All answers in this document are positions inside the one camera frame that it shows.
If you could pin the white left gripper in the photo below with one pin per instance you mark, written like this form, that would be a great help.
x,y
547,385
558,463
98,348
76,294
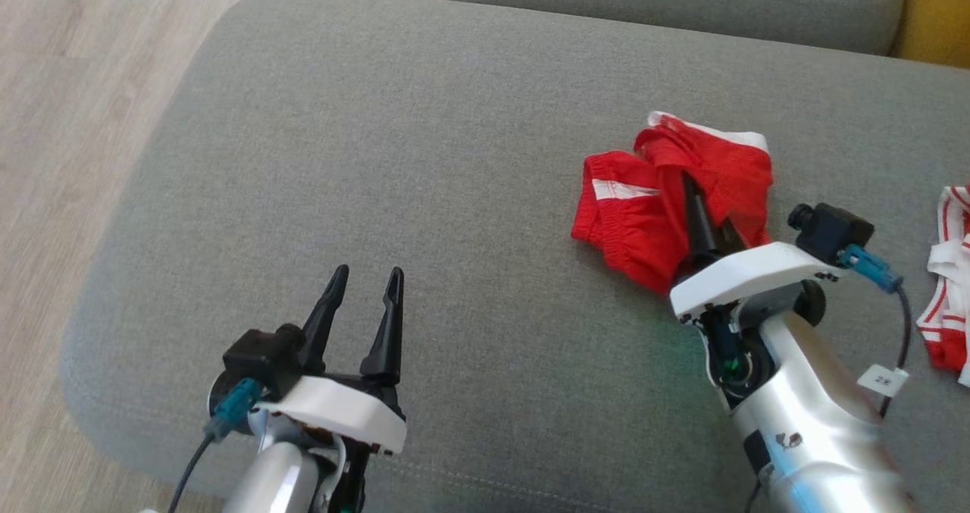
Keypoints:
x,y
333,411

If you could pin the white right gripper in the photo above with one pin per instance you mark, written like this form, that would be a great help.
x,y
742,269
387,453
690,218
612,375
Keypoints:
x,y
750,274

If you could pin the red mesh shorts white trim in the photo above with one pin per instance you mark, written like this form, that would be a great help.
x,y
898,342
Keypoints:
x,y
629,233

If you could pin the red white striped jersey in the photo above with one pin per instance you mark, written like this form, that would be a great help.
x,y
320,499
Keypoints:
x,y
947,331

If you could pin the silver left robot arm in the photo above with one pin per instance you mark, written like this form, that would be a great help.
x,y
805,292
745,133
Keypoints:
x,y
280,475

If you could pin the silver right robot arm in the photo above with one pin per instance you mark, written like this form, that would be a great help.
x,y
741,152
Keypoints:
x,y
811,422

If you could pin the grey sofa seat cushion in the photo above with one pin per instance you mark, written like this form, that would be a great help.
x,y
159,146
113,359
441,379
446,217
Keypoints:
x,y
455,233

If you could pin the grey sofa back cushion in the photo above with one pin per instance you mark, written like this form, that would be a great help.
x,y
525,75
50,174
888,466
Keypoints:
x,y
667,5

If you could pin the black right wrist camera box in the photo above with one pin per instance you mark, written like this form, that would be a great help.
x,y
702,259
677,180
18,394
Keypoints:
x,y
830,233

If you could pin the blue left camera connector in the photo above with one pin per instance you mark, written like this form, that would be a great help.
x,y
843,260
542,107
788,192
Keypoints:
x,y
233,407

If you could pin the blue camera connector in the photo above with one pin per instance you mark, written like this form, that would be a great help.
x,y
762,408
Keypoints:
x,y
871,269
233,407

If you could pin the blue right camera connector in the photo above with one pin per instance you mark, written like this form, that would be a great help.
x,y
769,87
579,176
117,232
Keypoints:
x,y
871,269

